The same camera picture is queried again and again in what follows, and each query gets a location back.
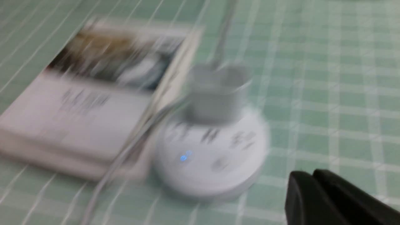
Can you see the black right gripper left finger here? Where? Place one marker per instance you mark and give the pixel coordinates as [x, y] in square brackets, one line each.
[307, 204]

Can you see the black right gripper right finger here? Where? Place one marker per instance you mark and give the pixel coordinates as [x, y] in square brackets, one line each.
[356, 205]

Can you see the white desk lamp with sockets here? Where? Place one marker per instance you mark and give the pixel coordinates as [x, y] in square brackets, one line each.
[214, 144]

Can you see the green checkered tablecloth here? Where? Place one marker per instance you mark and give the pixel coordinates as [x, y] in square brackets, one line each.
[325, 77]

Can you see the top white self-driving book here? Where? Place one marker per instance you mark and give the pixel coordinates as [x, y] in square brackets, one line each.
[104, 84]

